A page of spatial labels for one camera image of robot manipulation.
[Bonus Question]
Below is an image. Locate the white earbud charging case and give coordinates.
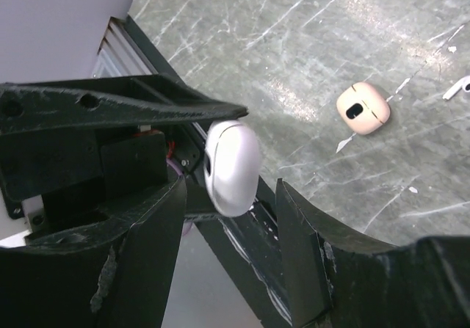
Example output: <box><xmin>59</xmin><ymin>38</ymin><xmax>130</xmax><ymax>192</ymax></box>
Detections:
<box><xmin>203</xmin><ymin>120</ymin><xmax>261</xmax><ymax>217</ymax></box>

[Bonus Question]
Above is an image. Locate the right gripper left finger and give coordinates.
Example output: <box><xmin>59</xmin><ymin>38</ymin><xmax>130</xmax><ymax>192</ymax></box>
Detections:
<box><xmin>1</xmin><ymin>178</ymin><xmax>187</xmax><ymax>327</ymax></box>

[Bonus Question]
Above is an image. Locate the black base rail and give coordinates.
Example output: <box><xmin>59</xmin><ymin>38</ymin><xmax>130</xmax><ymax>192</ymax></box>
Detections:
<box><xmin>93</xmin><ymin>17</ymin><xmax>292</xmax><ymax>327</ymax></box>

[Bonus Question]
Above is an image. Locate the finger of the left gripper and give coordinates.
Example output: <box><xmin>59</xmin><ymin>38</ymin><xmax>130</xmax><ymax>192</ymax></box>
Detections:
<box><xmin>184</xmin><ymin>184</ymin><xmax>223</xmax><ymax>222</ymax></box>

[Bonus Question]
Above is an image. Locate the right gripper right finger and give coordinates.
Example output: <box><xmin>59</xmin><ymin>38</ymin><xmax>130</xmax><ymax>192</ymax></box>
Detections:
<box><xmin>275</xmin><ymin>180</ymin><xmax>469</xmax><ymax>327</ymax></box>

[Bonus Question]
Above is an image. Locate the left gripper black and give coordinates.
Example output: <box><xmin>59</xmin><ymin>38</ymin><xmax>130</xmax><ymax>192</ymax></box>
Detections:
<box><xmin>1</xmin><ymin>74</ymin><xmax>248</xmax><ymax>233</ymax></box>

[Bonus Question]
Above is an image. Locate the white earbud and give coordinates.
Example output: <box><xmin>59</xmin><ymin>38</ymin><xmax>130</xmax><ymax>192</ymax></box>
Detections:
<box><xmin>442</xmin><ymin>76</ymin><xmax>470</xmax><ymax>101</ymax></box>

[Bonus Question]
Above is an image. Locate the pink earbud charging case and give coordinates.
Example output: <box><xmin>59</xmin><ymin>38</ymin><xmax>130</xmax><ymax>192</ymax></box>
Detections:
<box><xmin>336</xmin><ymin>81</ymin><xmax>391</xmax><ymax>135</ymax></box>

